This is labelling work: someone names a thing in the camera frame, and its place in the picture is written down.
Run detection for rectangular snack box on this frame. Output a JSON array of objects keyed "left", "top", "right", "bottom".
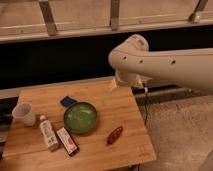
[{"left": 57, "top": 127, "right": 79, "bottom": 156}]

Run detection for blue sponge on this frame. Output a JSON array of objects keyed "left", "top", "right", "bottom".
[{"left": 60, "top": 96, "right": 76, "bottom": 107}]

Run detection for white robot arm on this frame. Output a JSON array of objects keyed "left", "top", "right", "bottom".
[{"left": 108, "top": 34, "right": 213, "bottom": 94}]

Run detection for green bowl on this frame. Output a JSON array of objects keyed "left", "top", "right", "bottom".
[{"left": 63, "top": 102, "right": 98, "bottom": 134}]

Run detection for white squeeze bottle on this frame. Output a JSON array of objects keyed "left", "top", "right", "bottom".
[{"left": 39, "top": 115, "right": 59, "bottom": 151}]

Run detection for clear plastic cup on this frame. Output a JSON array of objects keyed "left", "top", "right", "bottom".
[{"left": 12, "top": 103, "right": 36, "bottom": 126}]

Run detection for red pepper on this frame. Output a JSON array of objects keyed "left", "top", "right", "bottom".
[{"left": 107, "top": 126, "right": 123, "bottom": 145}]

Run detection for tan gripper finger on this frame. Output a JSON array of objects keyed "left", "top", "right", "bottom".
[{"left": 109, "top": 78, "right": 118, "bottom": 91}]

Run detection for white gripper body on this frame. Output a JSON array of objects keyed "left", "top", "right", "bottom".
[{"left": 115, "top": 71, "right": 150, "bottom": 88}]

